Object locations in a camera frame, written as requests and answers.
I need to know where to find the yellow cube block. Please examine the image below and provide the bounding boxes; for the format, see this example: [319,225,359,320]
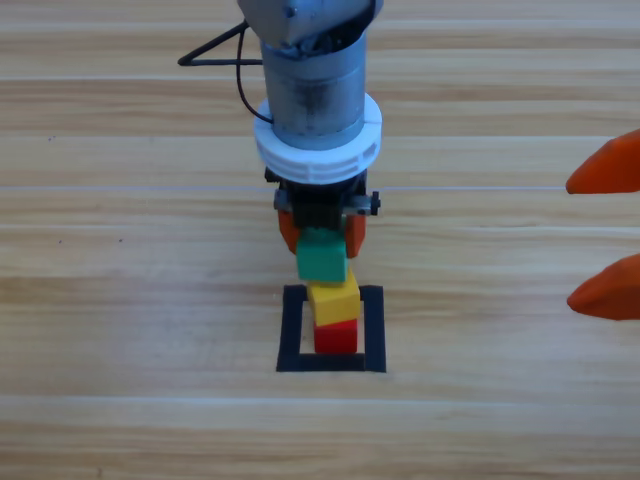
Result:
[306,267,362,326]

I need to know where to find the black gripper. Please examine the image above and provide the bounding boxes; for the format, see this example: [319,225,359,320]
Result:
[264,167,382,260]

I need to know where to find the thin black wire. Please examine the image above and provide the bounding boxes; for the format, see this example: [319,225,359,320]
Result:
[235,24,275,124]

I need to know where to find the red cube block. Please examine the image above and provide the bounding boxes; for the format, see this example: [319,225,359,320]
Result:
[313,317,360,355]

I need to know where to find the black tape square outline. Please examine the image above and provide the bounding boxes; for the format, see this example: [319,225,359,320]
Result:
[275,284,388,375]

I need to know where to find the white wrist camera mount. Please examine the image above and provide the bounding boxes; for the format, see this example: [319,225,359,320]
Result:
[253,92,384,185]

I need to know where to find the thick black cable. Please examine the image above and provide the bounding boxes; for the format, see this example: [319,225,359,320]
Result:
[177,19,265,69]

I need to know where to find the green cube block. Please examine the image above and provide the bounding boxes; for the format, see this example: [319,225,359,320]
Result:
[296,225,349,284]

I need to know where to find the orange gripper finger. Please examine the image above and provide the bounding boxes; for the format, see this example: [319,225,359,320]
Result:
[566,253,640,322]
[564,128,640,196]

